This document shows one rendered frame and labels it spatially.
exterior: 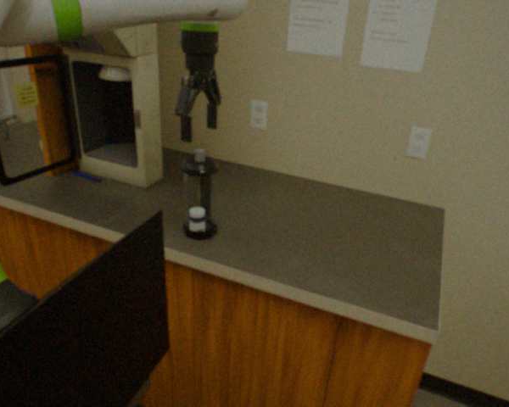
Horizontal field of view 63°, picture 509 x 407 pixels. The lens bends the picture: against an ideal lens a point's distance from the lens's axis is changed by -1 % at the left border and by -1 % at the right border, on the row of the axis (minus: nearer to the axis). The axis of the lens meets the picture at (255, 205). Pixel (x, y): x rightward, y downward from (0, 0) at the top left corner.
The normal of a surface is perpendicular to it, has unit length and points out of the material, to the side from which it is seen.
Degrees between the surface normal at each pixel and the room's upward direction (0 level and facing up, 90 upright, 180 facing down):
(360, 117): 90
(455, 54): 90
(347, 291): 0
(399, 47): 90
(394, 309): 0
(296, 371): 90
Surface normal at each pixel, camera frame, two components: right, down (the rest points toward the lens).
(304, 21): -0.40, 0.40
